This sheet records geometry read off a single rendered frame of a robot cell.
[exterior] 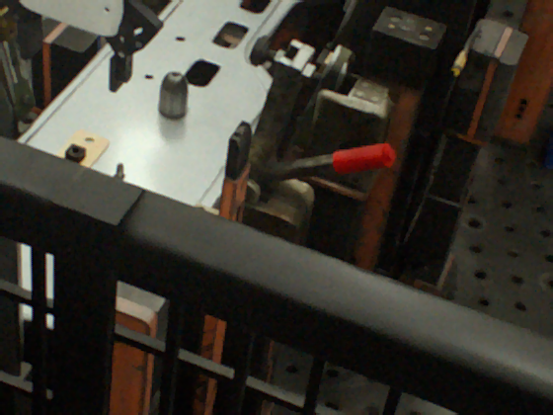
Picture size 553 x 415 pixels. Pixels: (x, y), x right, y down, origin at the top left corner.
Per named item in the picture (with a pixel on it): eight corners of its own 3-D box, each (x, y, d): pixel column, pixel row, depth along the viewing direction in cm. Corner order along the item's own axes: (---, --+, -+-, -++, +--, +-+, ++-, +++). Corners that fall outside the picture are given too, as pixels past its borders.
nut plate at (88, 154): (78, 129, 122) (78, 121, 121) (111, 141, 121) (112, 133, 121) (38, 176, 116) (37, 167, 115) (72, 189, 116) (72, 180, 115)
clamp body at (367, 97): (281, 282, 152) (326, 50, 126) (363, 313, 150) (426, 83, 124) (255, 329, 145) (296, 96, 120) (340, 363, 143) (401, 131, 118)
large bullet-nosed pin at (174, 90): (165, 108, 129) (168, 59, 125) (191, 117, 129) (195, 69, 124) (152, 123, 127) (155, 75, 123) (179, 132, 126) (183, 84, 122)
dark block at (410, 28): (324, 271, 154) (386, 3, 125) (373, 289, 152) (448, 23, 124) (312, 295, 150) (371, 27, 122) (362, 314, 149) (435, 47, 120)
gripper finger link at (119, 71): (157, 27, 106) (153, 86, 111) (124, 16, 107) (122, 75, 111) (141, 44, 104) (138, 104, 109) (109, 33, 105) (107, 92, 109)
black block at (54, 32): (41, 185, 159) (38, 3, 139) (113, 211, 157) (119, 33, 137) (10, 220, 154) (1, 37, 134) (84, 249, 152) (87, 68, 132)
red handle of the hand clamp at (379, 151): (249, 155, 112) (395, 131, 104) (259, 174, 113) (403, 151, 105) (232, 181, 109) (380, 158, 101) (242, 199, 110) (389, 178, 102)
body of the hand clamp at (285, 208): (220, 383, 138) (254, 164, 114) (274, 405, 137) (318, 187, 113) (199, 421, 134) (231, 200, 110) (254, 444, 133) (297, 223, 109)
